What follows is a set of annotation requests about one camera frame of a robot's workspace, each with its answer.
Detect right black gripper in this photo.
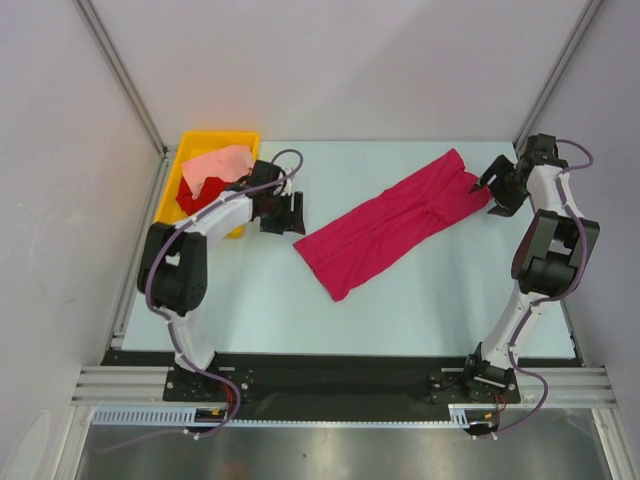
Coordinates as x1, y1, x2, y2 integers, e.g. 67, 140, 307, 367
470, 155, 531, 218

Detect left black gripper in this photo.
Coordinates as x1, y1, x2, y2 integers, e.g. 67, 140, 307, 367
259, 191, 305, 235

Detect magenta t shirt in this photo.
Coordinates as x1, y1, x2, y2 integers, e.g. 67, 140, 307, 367
294, 149, 492, 302

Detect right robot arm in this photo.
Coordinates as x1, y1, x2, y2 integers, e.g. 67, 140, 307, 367
460, 134, 600, 402

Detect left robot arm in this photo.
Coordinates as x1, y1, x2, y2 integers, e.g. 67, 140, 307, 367
137, 160, 306, 400

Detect light pink t shirt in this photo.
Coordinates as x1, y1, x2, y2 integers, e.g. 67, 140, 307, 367
182, 145, 254, 194

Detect red t shirt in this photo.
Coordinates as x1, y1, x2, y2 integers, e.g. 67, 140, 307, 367
176, 177, 229, 216

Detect yellow plastic bin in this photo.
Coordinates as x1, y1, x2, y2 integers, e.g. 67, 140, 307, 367
154, 131, 260, 224

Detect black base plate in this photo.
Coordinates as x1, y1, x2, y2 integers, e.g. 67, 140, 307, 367
99, 351, 584, 421

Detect right aluminium frame post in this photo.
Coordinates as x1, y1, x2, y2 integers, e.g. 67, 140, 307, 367
512, 0, 608, 152

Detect aluminium frame post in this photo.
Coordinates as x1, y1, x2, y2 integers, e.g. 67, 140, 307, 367
72, 0, 170, 159
512, 0, 608, 152

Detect white slotted cable duct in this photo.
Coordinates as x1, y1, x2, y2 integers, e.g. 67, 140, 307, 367
92, 405, 502, 430

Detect left aluminium frame post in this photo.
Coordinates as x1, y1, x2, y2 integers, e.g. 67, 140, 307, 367
72, 0, 170, 159

